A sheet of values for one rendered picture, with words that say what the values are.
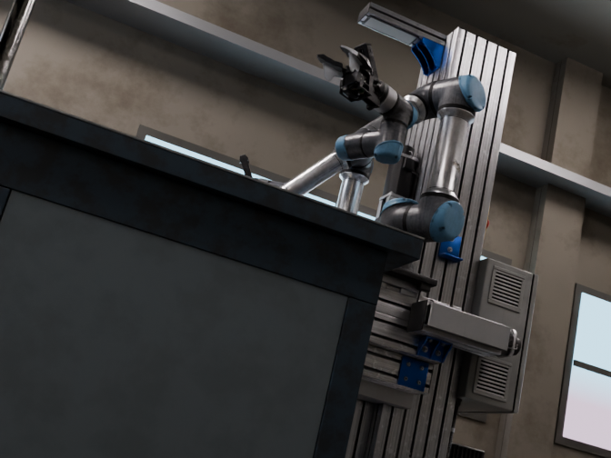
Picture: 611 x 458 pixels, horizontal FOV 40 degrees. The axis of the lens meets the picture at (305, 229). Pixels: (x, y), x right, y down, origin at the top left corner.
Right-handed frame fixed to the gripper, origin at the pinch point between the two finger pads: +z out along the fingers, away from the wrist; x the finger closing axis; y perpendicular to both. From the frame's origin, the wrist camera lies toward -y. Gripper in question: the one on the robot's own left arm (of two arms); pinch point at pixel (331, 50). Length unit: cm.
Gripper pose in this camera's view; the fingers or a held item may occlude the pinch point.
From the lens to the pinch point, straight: 223.4
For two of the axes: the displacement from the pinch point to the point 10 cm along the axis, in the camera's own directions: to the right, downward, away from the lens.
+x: -7.5, 1.7, 6.4
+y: -1.2, 9.1, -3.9
